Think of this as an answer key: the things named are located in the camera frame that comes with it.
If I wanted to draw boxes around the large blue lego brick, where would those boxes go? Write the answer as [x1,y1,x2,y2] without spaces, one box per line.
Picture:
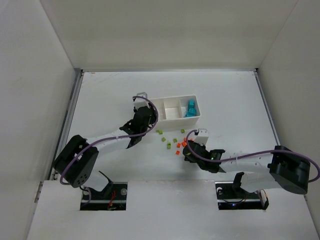
[185,107,197,118]

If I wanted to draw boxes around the blue lego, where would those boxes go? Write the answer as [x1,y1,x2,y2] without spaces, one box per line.
[188,99,195,109]

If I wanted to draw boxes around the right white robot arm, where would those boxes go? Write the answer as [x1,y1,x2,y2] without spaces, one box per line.
[182,141,311,195]

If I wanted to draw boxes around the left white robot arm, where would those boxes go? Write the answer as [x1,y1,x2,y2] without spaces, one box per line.
[53,104,159,192]

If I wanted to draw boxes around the white three-compartment sorting tray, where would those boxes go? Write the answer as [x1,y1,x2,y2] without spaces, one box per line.
[150,95,201,130]

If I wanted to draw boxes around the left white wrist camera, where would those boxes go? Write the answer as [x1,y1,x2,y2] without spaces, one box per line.
[132,92,149,109]

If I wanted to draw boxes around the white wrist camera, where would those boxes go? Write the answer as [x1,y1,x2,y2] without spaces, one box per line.
[132,92,149,109]
[194,128,209,146]

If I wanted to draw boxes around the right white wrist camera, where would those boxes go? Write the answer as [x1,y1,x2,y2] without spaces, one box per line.
[194,128,209,146]

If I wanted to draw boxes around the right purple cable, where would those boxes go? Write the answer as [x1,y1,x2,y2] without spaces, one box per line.
[186,129,320,183]

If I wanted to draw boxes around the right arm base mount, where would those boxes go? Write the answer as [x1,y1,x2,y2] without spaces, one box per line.
[215,172,269,211]

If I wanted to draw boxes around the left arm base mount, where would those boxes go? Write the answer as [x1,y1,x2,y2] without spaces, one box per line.
[80,182,128,211]

